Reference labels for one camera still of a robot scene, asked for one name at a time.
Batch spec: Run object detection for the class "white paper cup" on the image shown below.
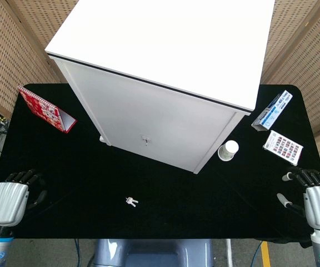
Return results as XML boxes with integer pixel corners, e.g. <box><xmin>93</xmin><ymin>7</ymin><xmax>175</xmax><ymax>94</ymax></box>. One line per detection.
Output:
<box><xmin>217</xmin><ymin>140</ymin><xmax>239</xmax><ymax>162</ymax></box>

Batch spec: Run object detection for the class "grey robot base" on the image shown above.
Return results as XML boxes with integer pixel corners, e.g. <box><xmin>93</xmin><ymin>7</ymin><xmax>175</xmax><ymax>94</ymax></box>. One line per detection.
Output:
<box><xmin>89</xmin><ymin>238</ymin><xmax>216</xmax><ymax>267</ymax></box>

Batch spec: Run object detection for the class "printed card box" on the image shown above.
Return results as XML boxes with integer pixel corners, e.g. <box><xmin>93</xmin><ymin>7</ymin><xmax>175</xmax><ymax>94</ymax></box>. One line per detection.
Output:
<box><xmin>263</xmin><ymin>130</ymin><xmax>304</xmax><ymax>162</ymax></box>

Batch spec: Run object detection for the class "black table cloth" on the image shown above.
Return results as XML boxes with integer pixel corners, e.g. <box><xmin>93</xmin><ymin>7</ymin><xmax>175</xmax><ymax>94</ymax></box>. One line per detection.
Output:
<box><xmin>0</xmin><ymin>82</ymin><xmax>320</xmax><ymax>249</ymax></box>

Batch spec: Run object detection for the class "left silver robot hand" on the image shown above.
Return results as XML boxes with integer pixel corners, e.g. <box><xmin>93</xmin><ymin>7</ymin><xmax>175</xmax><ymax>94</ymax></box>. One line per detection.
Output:
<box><xmin>0</xmin><ymin>169</ymin><xmax>49</xmax><ymax>227</ymax></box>

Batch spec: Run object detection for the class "blue white carton box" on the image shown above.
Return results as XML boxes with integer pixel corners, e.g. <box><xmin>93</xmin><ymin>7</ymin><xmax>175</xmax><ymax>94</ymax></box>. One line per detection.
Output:
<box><xmin>251</xmin><ymin>90</ymin><xmax>293</xmax><ymax>131</ymax></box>

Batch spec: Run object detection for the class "white cabinet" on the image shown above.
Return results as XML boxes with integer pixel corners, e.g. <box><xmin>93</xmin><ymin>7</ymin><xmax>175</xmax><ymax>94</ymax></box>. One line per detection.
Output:
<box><xmin>44</xmin><ymin>0</ymin><xmax>276</xmax><ymax>175</ymax></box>

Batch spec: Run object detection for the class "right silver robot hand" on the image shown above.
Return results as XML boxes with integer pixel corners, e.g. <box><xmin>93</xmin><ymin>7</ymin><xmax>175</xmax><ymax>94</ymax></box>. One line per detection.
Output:
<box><xmin>277</xmin><ymin>166</ymin><xmax>320</xmax><ymax>230</ymax></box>

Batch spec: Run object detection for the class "red desk calendar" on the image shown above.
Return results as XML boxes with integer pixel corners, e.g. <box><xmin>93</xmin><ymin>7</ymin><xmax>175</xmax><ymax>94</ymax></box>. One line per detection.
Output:
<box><xmin>17</xmin><ymin>86</ymin><xmax>78</xmax><ymax>135</ymax></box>

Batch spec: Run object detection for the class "blue cable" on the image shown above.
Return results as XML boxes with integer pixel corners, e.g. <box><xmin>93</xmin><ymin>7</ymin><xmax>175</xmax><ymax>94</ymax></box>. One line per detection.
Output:
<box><xmin>253</xmin><ymin>241</ymin><xmax>263</xmax><ymax>267</ymax></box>
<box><xmin>73</xmin><ymin>238</ymin><xmax>82</xmax><ymax>267</ymax></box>

